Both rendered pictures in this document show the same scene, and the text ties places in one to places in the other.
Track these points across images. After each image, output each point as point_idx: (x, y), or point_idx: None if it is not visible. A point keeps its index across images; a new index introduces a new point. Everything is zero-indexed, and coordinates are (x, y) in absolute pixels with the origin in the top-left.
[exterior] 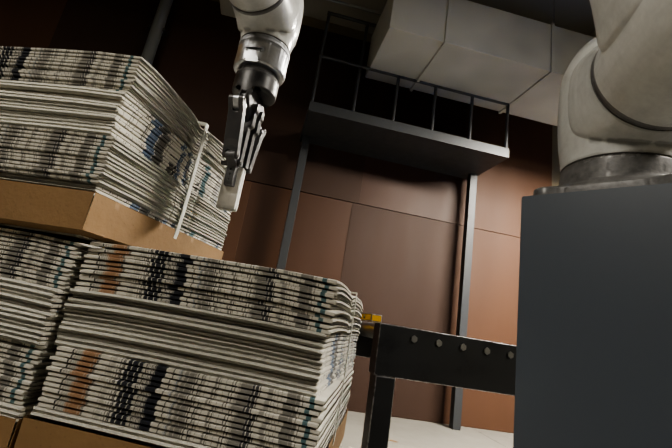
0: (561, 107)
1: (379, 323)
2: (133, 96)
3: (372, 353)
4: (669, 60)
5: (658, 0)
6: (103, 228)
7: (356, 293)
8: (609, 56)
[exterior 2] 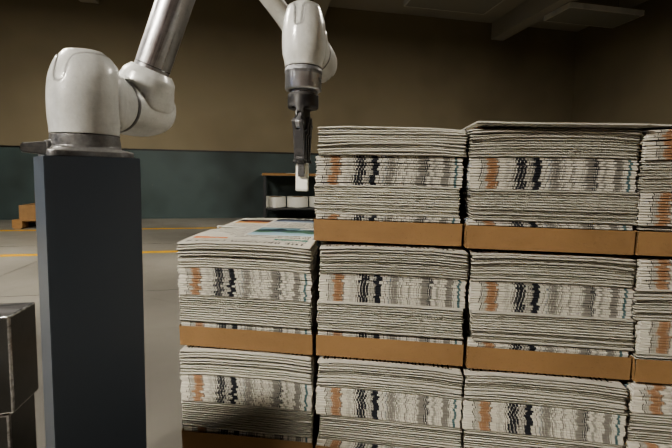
0: (113, 96)
1: (32, 304)
2: None
3: (21, 370)
4: (157, 131)
5: (171, 119)
6: None
7: (218, 225)
8: (153, 113)
